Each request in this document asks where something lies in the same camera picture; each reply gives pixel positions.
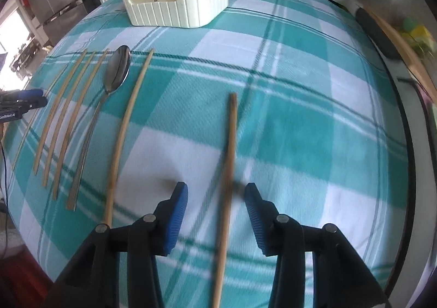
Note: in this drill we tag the metal spoon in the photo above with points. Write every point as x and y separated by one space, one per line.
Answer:
117 69

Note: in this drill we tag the bamboo chopstick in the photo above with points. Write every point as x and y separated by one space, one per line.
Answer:
66 127
228 157
128 123
82 130
24 144
56 123

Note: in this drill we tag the green sponge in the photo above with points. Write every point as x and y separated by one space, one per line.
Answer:
408 24

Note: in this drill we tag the yellow sponge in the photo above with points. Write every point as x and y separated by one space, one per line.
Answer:
421 36

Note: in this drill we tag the wooden board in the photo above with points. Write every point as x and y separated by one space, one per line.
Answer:
409 59

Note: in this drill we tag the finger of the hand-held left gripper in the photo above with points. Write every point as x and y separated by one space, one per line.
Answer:
30 93
36 102

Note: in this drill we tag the teal checked tablecloth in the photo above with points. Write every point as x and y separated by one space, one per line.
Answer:
290 123

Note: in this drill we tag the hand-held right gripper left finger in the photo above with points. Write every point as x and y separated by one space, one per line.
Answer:
176 222

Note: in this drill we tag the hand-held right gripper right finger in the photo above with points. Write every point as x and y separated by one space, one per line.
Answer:
256 222

